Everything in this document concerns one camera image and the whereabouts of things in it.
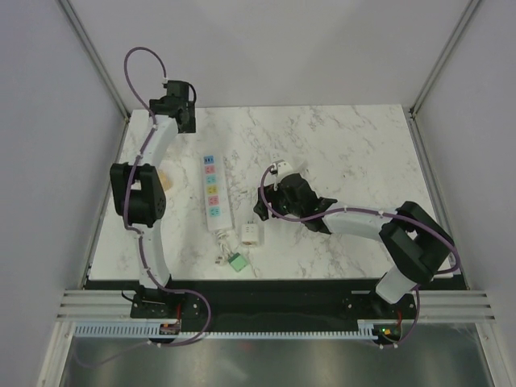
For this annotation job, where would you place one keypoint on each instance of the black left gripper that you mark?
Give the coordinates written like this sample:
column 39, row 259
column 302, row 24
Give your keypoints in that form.
column 190, row 127

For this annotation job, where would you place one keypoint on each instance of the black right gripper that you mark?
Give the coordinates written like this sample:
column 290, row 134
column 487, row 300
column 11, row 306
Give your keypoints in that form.
column 272, row 193

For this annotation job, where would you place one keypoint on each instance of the white cube plug orange logo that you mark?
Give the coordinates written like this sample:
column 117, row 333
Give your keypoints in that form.
column 250, row 234

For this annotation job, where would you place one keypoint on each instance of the long white power strip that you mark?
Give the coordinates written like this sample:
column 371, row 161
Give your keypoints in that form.
column 218, row 209

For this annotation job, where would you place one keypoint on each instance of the green plug adapter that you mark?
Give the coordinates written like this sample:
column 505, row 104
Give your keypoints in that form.
column 238, row 262

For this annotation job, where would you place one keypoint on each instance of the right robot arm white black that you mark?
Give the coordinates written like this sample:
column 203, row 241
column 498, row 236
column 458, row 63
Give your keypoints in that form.
column 418, row 246

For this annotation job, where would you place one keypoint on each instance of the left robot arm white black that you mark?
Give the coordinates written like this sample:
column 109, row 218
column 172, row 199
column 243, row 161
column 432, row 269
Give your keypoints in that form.
column 138, row 193

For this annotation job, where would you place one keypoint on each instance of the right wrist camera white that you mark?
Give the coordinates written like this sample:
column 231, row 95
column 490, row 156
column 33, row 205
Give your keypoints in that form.
column 281, row 169

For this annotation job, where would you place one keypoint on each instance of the left aluminium frame post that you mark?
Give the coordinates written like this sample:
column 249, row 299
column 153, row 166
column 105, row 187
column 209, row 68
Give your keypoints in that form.
column 92, row 53

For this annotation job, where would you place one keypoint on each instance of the aluminium frame post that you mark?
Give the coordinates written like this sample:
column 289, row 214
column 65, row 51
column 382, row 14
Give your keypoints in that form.
column 459, row 30
column 92, row 53

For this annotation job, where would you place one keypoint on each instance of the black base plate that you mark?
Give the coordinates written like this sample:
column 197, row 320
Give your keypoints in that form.
column 284, row 305

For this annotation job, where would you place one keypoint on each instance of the white slotted cable duct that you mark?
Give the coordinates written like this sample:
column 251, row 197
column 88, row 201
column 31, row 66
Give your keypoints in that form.
column 155, row 330

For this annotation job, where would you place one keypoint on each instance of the aluminium rail profile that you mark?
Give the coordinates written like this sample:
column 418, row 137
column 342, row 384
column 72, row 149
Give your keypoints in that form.
column 436, row 306

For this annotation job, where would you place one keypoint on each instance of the right aluminium frame post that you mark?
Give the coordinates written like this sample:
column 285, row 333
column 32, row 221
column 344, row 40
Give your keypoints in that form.
column 459, row 30

